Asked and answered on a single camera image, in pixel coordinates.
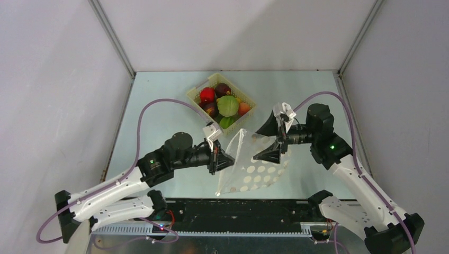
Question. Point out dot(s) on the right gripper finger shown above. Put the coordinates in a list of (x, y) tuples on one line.
[(271, 154), (271, 127)]

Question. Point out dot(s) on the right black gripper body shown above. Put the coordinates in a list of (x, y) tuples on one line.
[(280, 138)]

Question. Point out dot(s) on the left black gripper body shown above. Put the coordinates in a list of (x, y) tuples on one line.
[(212, 165)]

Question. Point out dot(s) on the clear zip top bag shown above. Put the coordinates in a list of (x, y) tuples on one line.
[(248, 173)]

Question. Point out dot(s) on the green cabbage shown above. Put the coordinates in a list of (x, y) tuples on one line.
[(228, 106)]

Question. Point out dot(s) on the dark red apple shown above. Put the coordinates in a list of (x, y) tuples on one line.
[(211, 109)]

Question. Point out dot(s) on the red yellow apple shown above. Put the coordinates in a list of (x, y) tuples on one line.
[(222, 89)]

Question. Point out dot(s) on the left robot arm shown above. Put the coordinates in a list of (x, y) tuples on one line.
[(131, 194)]

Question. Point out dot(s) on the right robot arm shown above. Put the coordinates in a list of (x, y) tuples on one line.
[(383, 225)]

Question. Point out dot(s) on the orange peach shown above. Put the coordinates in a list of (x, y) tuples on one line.
[(243, 108)]

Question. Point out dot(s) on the green leafy vegetable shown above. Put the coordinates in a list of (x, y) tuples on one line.
[(226, 122)]

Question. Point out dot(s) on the cream perforated plastic basket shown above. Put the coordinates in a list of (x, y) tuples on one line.
[(212, 81)]

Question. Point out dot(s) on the red bell pepper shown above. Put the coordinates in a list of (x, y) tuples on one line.
[(207, 95)]

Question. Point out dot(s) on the small circuit board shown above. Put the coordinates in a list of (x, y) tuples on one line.
[(160, 229)]

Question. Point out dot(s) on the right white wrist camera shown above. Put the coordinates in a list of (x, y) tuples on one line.
[(284, 112)]

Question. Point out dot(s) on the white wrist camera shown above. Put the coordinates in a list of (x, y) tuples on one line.
[(212, 131), (284, 112)]

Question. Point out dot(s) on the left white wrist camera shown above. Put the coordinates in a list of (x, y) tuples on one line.
[(212, 131)]

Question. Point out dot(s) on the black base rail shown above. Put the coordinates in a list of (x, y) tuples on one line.
[(208, 215)]

